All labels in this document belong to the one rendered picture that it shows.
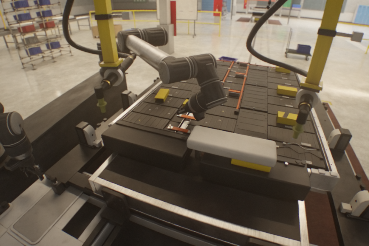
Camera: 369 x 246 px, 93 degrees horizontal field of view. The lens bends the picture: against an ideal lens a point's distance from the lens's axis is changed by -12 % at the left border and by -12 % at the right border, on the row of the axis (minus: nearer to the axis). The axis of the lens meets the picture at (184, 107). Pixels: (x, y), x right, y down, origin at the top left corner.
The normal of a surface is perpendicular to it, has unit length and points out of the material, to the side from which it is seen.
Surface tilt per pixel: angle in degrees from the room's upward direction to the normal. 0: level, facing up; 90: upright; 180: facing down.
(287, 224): 0
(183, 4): 90
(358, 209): 90
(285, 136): 0
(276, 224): 0
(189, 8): 90
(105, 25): 90
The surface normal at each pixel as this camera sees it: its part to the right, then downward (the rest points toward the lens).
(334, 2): -0.57, 0.41
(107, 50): -0.06, 0.51
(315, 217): 0.00, -0.86
